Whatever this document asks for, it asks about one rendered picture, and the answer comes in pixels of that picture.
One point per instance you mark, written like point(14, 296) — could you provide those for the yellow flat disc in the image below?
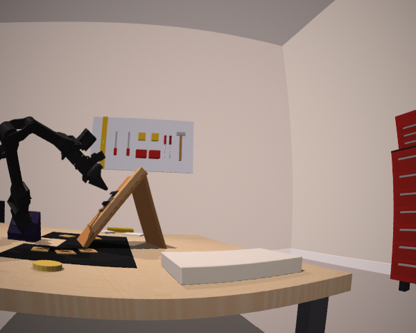
point(47, 265)

